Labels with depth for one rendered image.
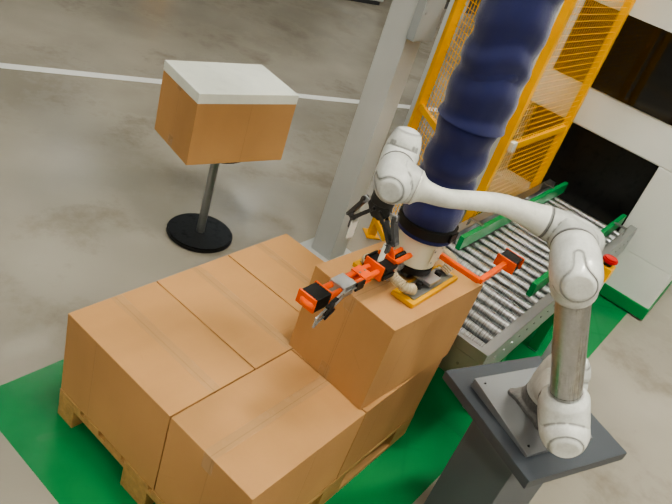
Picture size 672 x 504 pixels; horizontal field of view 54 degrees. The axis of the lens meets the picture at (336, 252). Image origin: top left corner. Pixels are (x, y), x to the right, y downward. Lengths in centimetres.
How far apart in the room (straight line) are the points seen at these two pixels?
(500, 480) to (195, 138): 215
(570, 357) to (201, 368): 127
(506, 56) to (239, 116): 178
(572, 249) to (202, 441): 129
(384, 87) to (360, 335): 174
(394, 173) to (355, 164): 216
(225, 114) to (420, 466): 197
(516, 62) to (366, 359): 112
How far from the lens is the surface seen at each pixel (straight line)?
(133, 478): 271
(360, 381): 248
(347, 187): 399
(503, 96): 218
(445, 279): 261
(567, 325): 202
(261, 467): 226
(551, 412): 224
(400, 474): 316
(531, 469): 239
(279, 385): 251
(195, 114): 343
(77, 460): 288
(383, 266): 230
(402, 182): 176
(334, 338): 249
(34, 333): 336
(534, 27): 214
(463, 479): 279
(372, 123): 381
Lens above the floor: 229
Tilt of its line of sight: 32 degrees down
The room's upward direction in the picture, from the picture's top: 20 degrees clockwise
